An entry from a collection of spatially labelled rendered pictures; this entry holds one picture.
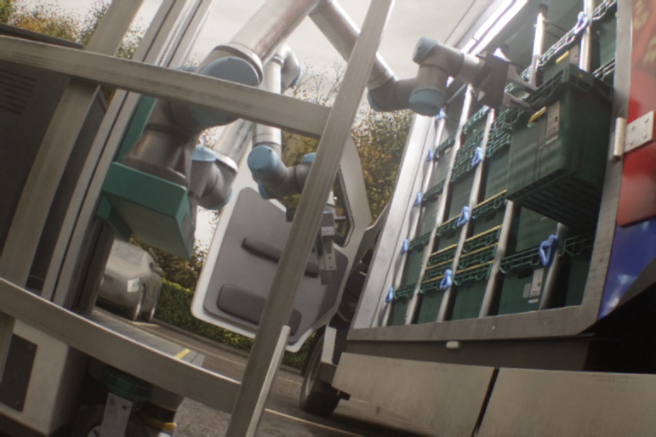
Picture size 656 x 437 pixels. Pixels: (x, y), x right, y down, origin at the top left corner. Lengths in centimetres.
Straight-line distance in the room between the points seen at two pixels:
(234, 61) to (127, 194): 30
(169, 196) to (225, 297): 324
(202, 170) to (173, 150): 53
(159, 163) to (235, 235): 329
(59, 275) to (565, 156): 111
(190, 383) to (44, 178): 25
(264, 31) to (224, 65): 13
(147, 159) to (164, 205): 9
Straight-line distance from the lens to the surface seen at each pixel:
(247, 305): 439
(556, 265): 174
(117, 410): 116
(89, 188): 131
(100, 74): 63
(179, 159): 117
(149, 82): 60
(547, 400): 127
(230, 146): 182
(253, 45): 113
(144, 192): 112
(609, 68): 186
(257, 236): 446
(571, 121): 140
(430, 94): 142
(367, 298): 344
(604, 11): 207
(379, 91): 150
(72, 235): 131
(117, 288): 1017
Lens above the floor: 40
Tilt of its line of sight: 12 degrees up
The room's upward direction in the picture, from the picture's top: 18 degrees clockwise
